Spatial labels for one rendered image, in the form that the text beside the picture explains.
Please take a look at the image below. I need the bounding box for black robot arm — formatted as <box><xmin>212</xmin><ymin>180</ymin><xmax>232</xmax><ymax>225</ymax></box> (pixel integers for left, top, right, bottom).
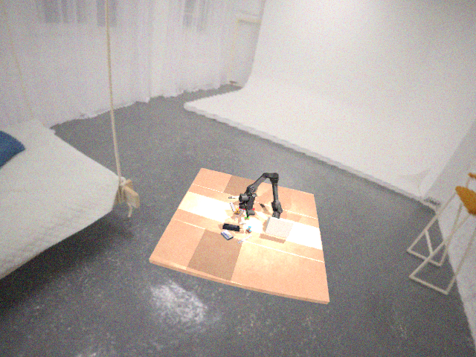
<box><xmin>239</xmin><ymin>173</ymin><xmax>283</xmax><ymax>219</ymax></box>

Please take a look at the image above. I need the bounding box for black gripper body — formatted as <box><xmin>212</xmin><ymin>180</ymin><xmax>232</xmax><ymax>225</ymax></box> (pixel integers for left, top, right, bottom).
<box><xmin>246</xmin><ymin>202</ymin><xmax>255</xmax><ymax>216</ymax></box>

